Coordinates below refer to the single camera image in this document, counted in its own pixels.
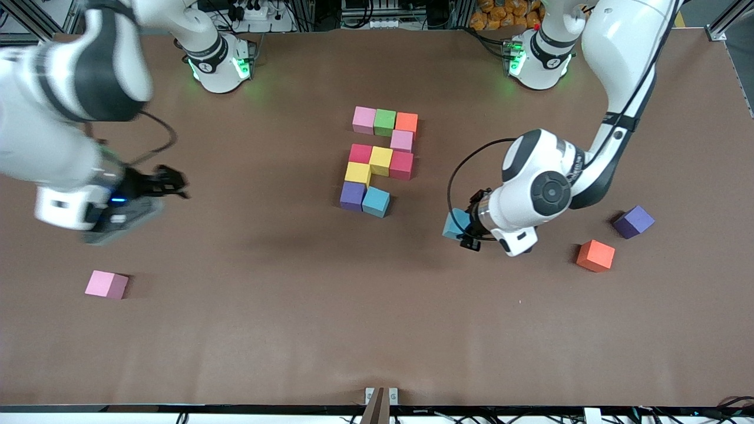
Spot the blue foam cube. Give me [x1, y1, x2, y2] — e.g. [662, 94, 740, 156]
[442, 208, 473, 241]
[362, 187, 391, 218]

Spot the orange foam cube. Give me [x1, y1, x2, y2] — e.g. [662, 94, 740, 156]
[576, 239, 616, 273]
[395, 111, 419, 139]

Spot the yellow foam cube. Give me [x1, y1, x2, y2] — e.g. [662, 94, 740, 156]
[344, 161, 372, 188]
[369, 146, 394, 177]

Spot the green foam cube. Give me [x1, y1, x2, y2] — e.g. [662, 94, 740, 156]
[373, 109, 398, 137]

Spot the purple foam cube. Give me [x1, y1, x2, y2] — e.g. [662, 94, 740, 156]
[340, 181, 367, 212]
[613, 205, 656, 240]

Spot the orange bag pile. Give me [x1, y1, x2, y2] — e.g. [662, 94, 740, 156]
[470, 0, 545, 31]

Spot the white power strip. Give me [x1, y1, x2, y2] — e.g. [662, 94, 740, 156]
[227, 0, 295, 33]

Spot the metal equipment rack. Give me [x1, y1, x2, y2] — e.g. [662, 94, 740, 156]
[342, 0, 466, 30]

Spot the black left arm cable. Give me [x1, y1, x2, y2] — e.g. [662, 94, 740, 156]
[446, 0, 687, 241]

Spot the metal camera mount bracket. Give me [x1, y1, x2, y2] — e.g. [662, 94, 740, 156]
[361, 387, 399, 424]

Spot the aluminium frame post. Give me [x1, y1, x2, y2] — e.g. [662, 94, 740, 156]
[0, 0, 89, 49]
[707, 0, 754, 42]

